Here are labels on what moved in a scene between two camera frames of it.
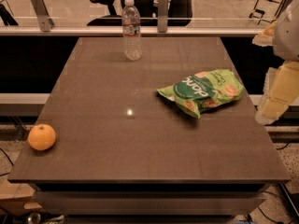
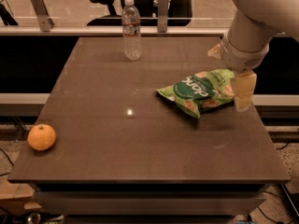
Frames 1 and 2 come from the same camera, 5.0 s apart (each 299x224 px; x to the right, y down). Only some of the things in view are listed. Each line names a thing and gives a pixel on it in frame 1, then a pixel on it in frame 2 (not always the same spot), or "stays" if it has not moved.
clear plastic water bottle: (131, 23) stays
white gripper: (288, 36) -> (240, 59)
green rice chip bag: (205, 89) stays
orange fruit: (41, 137) stays
